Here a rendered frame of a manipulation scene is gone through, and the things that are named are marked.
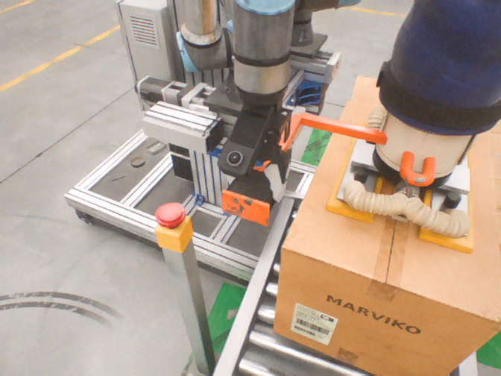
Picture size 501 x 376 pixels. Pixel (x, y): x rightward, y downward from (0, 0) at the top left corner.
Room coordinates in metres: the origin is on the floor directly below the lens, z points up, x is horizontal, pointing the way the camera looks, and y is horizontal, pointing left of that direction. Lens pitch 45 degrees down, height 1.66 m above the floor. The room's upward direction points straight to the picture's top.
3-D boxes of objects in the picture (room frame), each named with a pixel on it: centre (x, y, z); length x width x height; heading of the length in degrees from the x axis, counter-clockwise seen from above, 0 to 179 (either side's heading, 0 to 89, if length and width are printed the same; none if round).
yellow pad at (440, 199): (0.57, -0.45, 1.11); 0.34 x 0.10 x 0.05; 157
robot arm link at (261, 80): (0.46, -0.01, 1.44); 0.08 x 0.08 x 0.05
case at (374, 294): (0.61, -0.37, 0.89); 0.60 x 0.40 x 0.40; 157
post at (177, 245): (0.55, 0.19, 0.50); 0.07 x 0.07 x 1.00; 71
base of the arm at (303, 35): (1.54, -0.20, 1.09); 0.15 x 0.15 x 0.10
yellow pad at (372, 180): (0.65, -0.28, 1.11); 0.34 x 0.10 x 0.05; 157
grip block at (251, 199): (0.44, -0.01, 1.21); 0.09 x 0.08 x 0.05; 67
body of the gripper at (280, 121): (0.47, -0.02, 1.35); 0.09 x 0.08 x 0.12; 157
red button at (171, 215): (0.55, 0.19, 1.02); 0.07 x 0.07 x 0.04
